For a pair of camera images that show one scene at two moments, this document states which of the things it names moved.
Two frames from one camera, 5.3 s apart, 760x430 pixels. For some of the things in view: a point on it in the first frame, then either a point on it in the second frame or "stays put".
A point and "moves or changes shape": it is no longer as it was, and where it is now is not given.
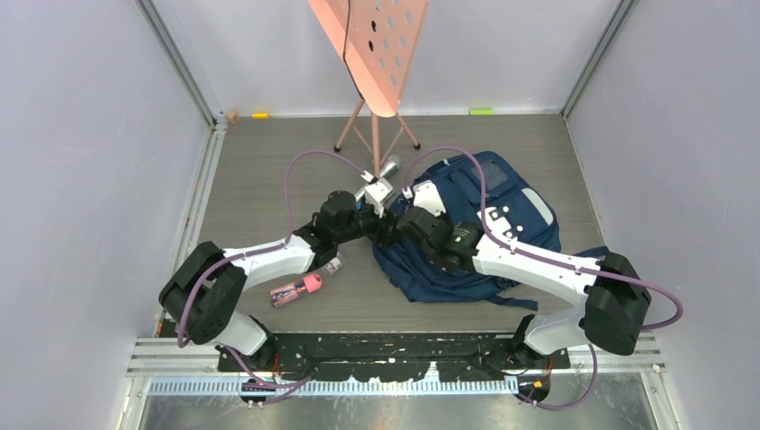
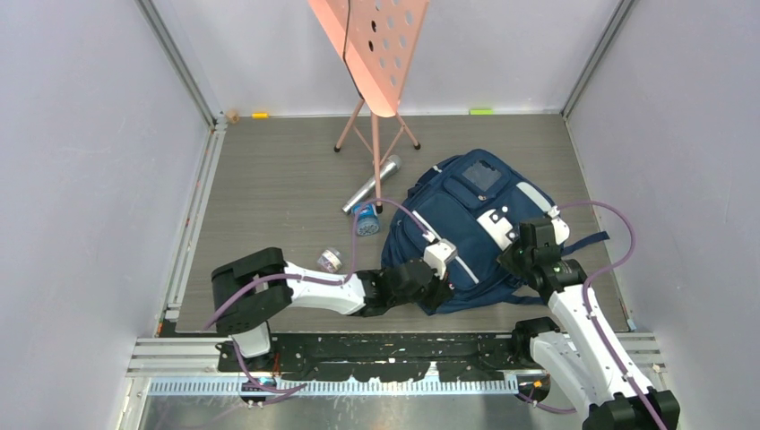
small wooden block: x=232 y=116 stays put
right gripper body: x=446 y=219 to x=516 y=258
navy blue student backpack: x=466 y=184 moves or changes shape
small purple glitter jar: x=332 y=265 stays put
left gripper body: x=366 y=223 to x=430 y=296
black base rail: x=398 y=356 stays put
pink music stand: x=376 y=40 stays put
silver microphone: x=392 y=165 stays put
